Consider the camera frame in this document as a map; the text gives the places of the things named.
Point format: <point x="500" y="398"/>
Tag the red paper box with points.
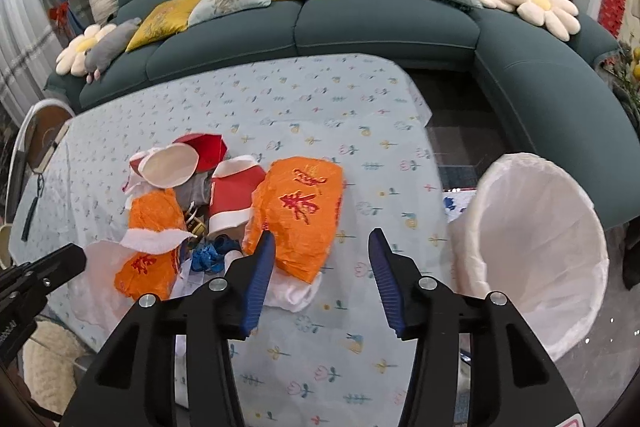
<point x="211" y="149"/>

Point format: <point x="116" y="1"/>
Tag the white flower pillow lower right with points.
<point x="559" y="17"/>

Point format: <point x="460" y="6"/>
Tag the white plastic bag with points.
<point x="93" y="297"/>

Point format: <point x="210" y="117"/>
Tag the teal curved sofa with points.
<point x="546" y="92"/>

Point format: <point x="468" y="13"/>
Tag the round wooden side chair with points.
<point x="39" y="135"/>

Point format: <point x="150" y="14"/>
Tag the white crumpled tissue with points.
<point x="135" y="187"/>

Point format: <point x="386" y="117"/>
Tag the cream fluffy stool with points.
<point x="48" y="359"/>

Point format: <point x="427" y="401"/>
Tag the yellow cushion left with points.
<point x="165" y="20"/>

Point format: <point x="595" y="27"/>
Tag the small orange plastic bag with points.
<point x="156" y="231"/>

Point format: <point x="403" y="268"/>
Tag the potted flower plant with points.
<point x="621" y="74"/>

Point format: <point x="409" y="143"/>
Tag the floral light blue tablecloth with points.
<point x="336" y="363"/>

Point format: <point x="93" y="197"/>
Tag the large orange plastic bag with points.
<point x="299" y="202"/>

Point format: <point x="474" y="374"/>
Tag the blue crumpled shoe cover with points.
<point x="208" y="256"/>

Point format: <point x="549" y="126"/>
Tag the white flower pillow left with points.
<point x="72" y="60"/>

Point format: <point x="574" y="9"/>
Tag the white lined trash bin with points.
<point x="531" y="232"/>

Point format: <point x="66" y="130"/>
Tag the grey drawstring pouch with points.
<point x="195" y="191"/>

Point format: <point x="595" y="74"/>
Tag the grey plush mouse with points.
<point x="101" y="56"/>

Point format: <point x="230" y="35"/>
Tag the black gold box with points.
<point x="195" y="220"/>

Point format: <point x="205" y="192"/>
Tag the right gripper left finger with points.
<point x="248" y="279"/>

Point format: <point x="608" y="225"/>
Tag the red white paper cup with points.
<point x="165" y="167"/>

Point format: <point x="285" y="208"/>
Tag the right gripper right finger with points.
<point x="401" y="287"/>

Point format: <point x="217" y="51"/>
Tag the red white paper bucket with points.
<point x="230" y="203"/>

